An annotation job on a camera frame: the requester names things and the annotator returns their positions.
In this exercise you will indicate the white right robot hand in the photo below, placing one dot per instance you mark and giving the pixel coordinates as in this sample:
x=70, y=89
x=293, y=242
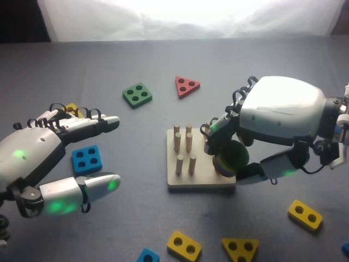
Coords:
x=283, y=109

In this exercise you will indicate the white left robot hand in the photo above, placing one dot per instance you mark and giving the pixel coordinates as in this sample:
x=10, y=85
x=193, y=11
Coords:
x=27, y=155

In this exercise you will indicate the multicolour ring stack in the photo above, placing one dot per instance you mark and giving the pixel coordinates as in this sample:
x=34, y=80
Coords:
x=231, y=159

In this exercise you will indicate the blue square four-hole block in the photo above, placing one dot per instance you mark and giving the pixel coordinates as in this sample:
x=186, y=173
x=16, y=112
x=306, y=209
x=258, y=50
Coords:
x=86, y=159

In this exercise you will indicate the red triangle three-hole block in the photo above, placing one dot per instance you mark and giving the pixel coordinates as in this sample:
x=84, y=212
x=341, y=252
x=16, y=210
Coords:
x=185, y=86

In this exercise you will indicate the yellow rectangular two-hole block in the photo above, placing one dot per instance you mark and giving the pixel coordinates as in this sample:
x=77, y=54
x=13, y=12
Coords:
x=305, y=215
x=184, y=245

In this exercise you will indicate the wooden peg board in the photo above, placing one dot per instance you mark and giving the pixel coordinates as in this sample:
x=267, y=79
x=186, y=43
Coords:
x=191, y=180

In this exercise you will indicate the green square four-hole block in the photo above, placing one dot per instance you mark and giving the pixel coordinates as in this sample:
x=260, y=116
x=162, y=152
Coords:
x=137, y=95

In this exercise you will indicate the yellow triangle three-hole block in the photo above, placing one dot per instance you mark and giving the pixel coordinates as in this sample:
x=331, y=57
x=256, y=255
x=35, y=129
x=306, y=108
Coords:
x=240, y=249

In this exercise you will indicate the grey table cloth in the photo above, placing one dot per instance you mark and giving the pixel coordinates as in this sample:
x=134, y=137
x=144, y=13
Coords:
x=136, y=213

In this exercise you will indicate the white backdrop sheet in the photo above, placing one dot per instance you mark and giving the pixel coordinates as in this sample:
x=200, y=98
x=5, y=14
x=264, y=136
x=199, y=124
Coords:
x=177, y=19

